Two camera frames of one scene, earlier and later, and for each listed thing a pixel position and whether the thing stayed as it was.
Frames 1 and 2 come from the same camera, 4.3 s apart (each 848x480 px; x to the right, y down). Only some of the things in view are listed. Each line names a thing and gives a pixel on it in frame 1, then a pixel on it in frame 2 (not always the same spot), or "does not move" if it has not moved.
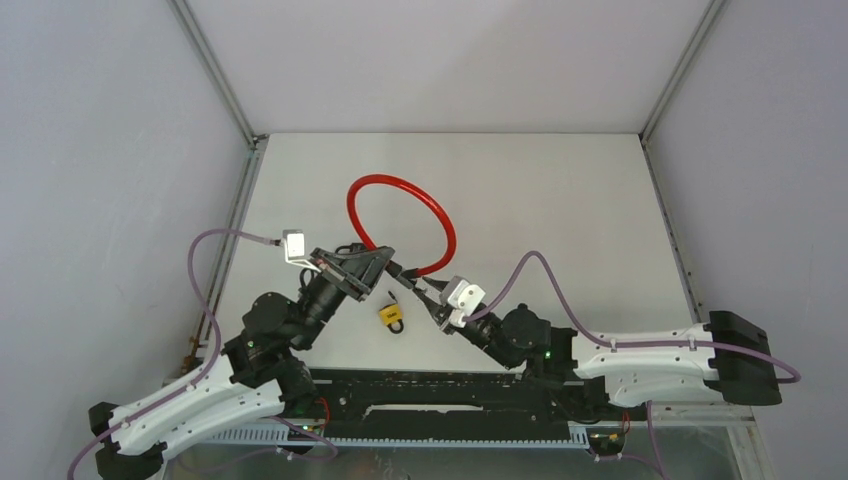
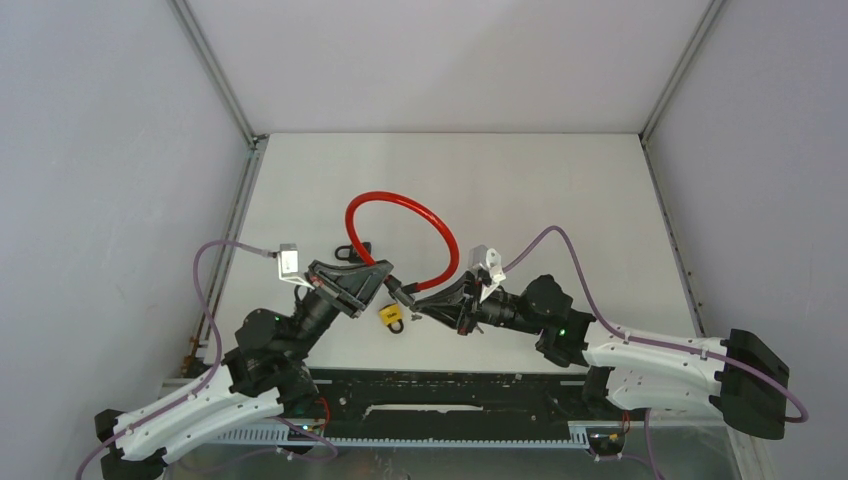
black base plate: (440, 403) does not move
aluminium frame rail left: (256, 144) does not move
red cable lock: (371, 179) to (362, 199)
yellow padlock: (392, 316) does not move
